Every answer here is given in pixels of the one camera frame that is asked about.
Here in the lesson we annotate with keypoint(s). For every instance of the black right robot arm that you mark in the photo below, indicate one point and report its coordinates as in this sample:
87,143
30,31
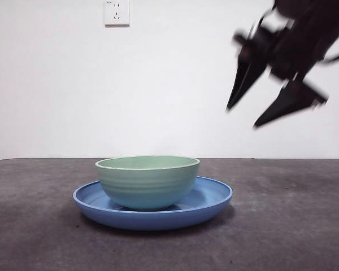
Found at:
305,34

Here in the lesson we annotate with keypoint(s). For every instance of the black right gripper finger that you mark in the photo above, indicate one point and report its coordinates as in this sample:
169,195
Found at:
292,100
247,73

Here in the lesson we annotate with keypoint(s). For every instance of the green ribbed bowl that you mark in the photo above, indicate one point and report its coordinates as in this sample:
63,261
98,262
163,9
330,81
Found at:
147,186

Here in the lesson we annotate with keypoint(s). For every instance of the white wall socket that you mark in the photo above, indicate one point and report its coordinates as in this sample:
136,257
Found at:
116,17

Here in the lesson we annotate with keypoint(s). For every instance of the blue plate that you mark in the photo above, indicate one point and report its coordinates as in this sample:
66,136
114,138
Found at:
152,221

